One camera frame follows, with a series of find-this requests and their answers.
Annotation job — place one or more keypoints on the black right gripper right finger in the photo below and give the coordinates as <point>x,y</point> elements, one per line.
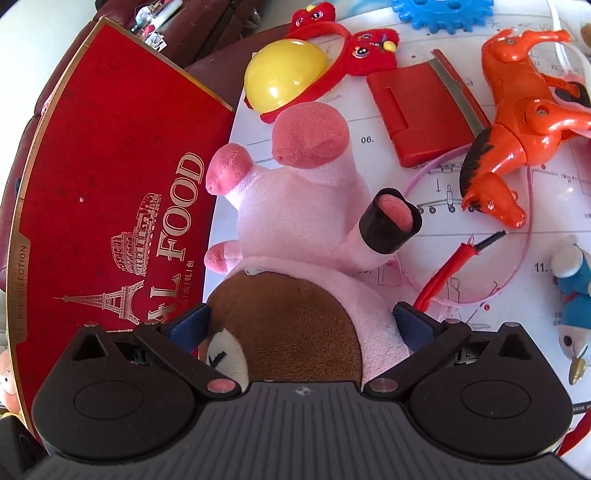
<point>432,344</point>

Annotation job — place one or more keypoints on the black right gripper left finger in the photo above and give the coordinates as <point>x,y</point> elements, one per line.
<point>173,343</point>

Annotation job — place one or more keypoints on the red fabric headband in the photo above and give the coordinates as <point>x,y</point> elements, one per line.
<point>461,256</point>

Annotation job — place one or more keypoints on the pink plush pig toy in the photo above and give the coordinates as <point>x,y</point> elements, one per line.
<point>291,306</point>

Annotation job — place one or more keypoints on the orange plastic toy horse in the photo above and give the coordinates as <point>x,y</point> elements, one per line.
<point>528,127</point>

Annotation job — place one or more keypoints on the white instruction sheet poster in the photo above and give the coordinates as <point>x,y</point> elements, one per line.
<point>555,195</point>

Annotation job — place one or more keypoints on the red food gift box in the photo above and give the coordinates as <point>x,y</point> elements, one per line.
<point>112,218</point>

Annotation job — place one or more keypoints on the blue cat figurine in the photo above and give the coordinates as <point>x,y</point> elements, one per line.
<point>570,267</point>

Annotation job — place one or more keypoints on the pink butterfly headband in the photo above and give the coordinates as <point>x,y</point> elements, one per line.
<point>434,189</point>

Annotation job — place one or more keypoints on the red plastic phone stand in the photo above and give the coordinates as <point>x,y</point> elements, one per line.
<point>428,110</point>

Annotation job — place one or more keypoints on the yellow plastic half ball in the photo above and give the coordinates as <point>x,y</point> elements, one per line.
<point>280,72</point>

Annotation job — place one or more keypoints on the red plush lion headband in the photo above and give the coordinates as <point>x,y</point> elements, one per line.
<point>349,54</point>

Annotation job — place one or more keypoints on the blue plastic gear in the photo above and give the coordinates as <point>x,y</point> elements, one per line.
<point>444,15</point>

